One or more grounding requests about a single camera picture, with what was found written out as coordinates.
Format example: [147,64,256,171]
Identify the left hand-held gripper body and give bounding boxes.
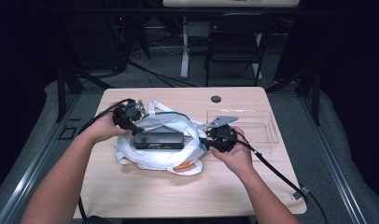
[112,98,147,131]

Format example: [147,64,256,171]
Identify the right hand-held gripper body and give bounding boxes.
[206,115,240,154]

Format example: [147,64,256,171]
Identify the black rectangular box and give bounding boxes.
[133,132,186,151]

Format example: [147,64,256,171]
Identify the white tote bag teal patches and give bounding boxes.
[114,99,209,177]

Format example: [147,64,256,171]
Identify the clear plastic tray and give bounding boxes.
[205,108,280,155]

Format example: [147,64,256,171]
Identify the person's right hand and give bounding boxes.
[208,125,256,179]

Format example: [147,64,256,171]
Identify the person's left hand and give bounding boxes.
[80,103,133,145]

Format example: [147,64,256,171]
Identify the dark computer tower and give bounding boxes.
[65,12,124,71]

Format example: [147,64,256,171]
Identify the white desk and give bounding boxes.
[161,0,300,81]

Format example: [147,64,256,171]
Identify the metal table clip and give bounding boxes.
[289,185,311,202]

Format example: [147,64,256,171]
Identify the black folding chair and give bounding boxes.
[204,13,274,89]

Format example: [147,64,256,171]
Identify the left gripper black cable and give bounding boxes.
[77,98,133,221]

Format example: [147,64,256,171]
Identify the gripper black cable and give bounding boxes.
[235,132,330,224]
[77,98,133,221]

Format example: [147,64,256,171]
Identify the black floor cable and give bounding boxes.
[127,60,199,89]

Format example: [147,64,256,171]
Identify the black metal stand frame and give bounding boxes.
[54,65,115,124]
[264,65,323,127]

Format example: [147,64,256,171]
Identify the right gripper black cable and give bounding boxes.
[235,132,330,224]

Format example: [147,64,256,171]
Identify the aluminium floor rail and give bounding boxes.
[0,92,82,224]
[297,95,368,224]

